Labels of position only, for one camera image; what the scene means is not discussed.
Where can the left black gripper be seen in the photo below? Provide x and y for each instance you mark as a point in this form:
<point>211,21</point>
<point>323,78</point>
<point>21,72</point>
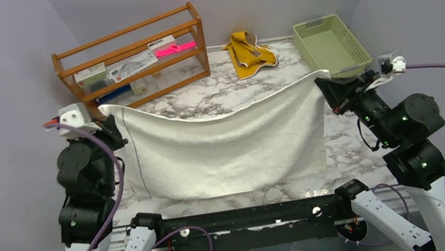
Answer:
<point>110,128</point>

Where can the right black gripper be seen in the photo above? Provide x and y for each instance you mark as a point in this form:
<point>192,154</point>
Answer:
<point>341,92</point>

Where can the white towel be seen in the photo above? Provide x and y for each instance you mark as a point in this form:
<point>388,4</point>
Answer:
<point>273,140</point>

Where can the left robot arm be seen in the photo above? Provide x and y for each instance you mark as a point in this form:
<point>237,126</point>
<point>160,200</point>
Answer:
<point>92,175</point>

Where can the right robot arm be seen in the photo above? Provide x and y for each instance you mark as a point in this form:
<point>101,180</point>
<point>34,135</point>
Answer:
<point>416,163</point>

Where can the blue box on shelf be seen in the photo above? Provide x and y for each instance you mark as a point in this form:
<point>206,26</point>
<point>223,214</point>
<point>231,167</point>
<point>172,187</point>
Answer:
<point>112,95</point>

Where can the green plastic basket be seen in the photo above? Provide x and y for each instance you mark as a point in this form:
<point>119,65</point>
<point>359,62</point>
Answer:
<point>326,43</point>

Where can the small white green box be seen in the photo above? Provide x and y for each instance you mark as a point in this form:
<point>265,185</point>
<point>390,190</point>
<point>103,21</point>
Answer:
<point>138,87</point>

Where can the white box with red label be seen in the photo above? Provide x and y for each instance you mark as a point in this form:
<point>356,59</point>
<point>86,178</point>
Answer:
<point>91,77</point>

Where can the clear protractor ruler pack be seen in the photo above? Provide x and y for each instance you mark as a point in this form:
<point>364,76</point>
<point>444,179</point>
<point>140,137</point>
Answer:
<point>130,66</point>

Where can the wooden shelf rack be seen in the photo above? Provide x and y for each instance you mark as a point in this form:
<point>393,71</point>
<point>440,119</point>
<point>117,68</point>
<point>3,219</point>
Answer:
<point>166,75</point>

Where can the yellow towel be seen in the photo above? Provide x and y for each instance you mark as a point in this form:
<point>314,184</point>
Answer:
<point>247,56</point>

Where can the pink ruler set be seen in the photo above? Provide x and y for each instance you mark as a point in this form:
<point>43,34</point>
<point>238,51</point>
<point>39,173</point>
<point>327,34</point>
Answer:
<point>174,49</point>

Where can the white pack behind pink ruler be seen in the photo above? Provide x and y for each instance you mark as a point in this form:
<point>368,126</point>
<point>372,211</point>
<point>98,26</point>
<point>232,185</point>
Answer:
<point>162,43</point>

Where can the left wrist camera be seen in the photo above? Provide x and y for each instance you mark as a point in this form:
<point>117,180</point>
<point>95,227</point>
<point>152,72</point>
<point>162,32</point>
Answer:
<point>75,115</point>

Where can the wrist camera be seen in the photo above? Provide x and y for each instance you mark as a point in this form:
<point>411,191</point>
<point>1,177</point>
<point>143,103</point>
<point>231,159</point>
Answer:
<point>75,115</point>
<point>390,65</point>

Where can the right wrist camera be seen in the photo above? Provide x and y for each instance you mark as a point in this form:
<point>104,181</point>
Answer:
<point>390,65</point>

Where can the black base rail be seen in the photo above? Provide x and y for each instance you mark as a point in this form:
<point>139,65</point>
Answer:
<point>255,227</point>

